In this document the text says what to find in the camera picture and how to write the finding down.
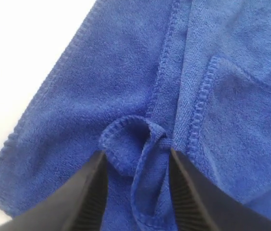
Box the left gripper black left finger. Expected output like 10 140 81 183
0 151 108 231

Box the blue microfibre towel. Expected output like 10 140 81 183
0 0 271 231

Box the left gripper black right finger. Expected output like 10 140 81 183
169 149 271 231

